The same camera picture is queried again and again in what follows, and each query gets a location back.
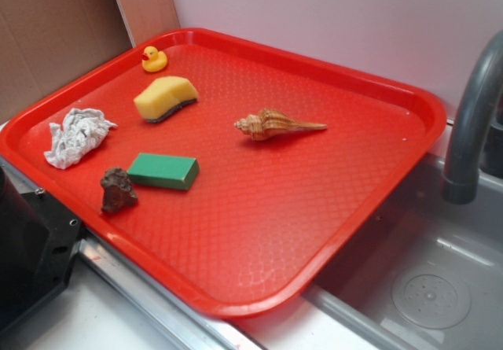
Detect brown cardboard panel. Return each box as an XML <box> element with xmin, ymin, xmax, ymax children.
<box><xmin>1</xmin><ymin>0</ymin><xmax>179</xmax><ymax>122</ymax></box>

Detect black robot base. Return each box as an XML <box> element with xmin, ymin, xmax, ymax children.
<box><xmin>1</xmin><ymin>171</ymin><xmax>83</xmax><ymax>335</ymax></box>

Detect crumpled white paper towel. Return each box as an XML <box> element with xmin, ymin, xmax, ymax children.
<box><xmin>44</xmin><ymin>109</ymin><xmax>118</xmax><ymax>170</ymax></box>

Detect brown rock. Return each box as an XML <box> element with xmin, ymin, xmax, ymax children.
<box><xmin>100</xmin><ymin>167</ymin><xmax>138</xmax><ymax>213</ymax></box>

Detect yellow sponge with grey pad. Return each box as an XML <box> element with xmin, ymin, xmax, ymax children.
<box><xmin>134</xmin><ymin>76</ymin><xmax>199</xmax><ymax>123</ymax></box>

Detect brown spiral seashell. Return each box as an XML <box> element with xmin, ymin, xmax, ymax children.
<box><xmin>233</xmin><ymin>109</ymin><xmax>327</xmax><ymax>142</ymax></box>

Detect grey plastic sink basin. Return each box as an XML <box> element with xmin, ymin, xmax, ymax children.
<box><xmin>305</xmin><ymin>156</ymin><xmax>502</xmax><ymax>349</ymax></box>

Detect red plastic tray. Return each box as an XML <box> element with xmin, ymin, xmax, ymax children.
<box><xmin>1</xmin><ymin>29</ymin><xmax>446</xmax><ymax>318</ymax></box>

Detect grey curved faucet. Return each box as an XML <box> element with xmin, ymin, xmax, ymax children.
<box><xmin>442</xmin><ymin>32</ymin><xmax>502</xmax><ymax>204</ymax></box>

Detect green rectangular block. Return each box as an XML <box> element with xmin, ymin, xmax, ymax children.
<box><xmin>127</xmin><ymin>153</ymin><xmax>200</xmax><ymax>191</ymax></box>

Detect yellow rubber duck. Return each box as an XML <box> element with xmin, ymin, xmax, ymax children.
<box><xmin>141</xmin><ymin>46</ymin><xmax>168</xmax><ymax>72</ymax></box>

